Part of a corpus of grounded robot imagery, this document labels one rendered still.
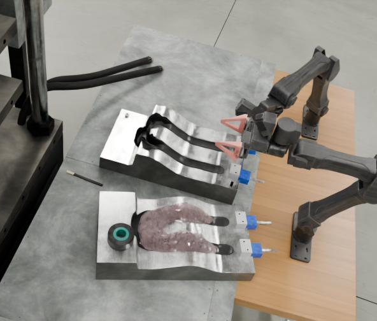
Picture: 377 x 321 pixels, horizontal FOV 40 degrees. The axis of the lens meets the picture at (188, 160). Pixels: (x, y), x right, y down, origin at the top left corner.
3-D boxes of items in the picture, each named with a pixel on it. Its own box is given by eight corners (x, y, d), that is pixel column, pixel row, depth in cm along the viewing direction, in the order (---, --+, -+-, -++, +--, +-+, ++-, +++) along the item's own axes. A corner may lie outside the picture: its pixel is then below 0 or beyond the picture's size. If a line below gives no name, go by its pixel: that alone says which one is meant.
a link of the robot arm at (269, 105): (265, 129, 173) (283, 100, 166) (246, 114, 176) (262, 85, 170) (281, 123, 182) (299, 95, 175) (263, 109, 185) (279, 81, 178)
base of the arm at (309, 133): (307, 123, 212) (323, 128, 212) (309, 92, 226) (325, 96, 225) (300, 136, 218) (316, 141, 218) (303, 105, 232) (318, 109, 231)
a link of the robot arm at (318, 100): (317, 118, 216) (327, 73, 186) (305, 108, 218) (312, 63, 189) (327, 108, 217) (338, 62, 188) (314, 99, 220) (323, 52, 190)
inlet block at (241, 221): (267, 221, 184) (272, 212, 180) (270, 233, 180) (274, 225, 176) (231, 220, 181) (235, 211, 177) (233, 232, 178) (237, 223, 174)
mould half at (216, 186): (242, 153, 206) (251, 130, 196) (231, 205, 189) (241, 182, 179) (120, 119, 207) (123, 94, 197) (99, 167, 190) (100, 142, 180)
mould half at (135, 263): (239, 214, 187) (247, 196, 179) (251, 281, 170) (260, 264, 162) (98, 209, 178) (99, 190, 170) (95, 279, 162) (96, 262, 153)
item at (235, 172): (262, 181, 190) (267, 172, 186) (261, 192, 187) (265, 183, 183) (228, 172, 191) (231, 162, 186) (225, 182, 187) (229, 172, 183)
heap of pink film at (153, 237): (212, 212, 178) (217, 199, 172) (218, 258, 167) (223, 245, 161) (136, 209, 174) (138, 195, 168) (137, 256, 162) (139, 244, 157)
